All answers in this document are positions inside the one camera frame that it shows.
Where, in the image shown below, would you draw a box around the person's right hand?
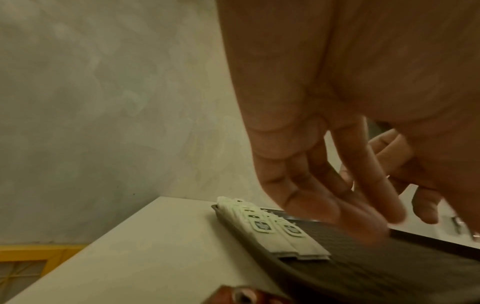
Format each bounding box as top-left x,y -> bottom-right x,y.
339,127 -> 451,225

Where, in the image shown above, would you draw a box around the person's left hand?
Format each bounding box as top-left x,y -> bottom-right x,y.
216,0 -> 480,247

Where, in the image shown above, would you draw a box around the brown plastic tray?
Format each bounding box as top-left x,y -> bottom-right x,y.
210,203 -> 480,304

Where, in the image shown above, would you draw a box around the neat rows of tea bags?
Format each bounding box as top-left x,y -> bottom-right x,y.
216,196 -> 332,261

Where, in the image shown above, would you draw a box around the pile of red Nescafe sachets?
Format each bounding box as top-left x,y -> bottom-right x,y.
202,283 -> 294,304

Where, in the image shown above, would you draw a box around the yellow metal railing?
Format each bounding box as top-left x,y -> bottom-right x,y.
0,242 -> 91,300

